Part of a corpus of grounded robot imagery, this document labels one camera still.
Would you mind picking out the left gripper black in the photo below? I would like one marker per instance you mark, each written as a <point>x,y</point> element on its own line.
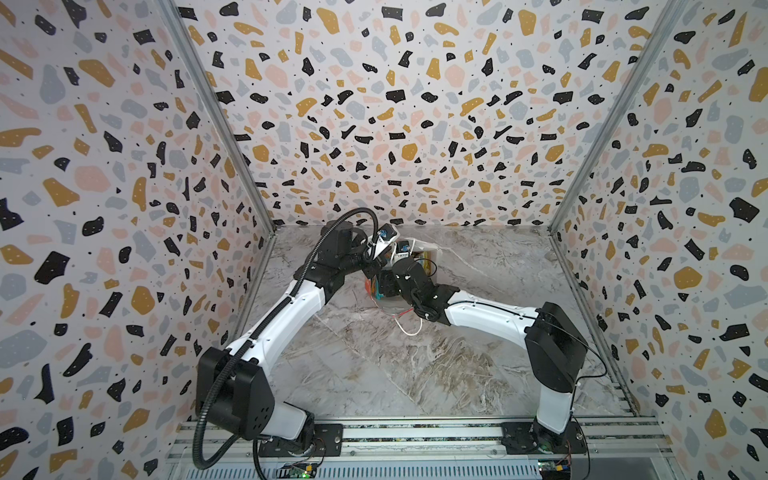
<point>358,242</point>

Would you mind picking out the right circuit board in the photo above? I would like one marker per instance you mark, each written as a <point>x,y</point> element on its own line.
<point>554,470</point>

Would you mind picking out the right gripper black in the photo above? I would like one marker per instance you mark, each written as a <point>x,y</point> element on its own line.
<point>392,274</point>

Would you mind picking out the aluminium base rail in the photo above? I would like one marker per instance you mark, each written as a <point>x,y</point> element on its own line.
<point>444,448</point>

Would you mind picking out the circuit board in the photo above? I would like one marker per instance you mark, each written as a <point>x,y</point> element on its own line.
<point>554,470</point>
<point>301,470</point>

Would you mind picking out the red paper gift bag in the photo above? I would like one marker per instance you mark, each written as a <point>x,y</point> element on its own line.
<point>425,253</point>

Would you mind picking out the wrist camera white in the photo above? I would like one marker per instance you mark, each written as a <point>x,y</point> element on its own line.
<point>385,240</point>
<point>404,247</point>

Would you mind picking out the left circuit board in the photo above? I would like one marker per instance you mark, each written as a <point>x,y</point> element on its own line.
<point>301,470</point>

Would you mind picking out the left corner aluminium post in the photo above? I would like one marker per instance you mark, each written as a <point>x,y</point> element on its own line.
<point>187,52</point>

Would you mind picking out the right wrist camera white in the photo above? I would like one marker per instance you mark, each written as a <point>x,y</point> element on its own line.
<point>404,247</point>

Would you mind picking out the corner aluminium post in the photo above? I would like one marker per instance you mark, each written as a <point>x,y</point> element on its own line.
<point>187,52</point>
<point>669,16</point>

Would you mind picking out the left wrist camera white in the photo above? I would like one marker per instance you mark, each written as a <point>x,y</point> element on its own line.
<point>385,240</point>

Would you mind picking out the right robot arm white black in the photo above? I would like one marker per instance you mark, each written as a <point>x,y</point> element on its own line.
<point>555,347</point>

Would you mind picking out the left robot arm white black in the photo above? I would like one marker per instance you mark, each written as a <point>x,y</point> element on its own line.
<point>233,391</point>

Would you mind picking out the right corner aluminium post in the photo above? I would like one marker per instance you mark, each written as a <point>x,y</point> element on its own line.
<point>669,16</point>

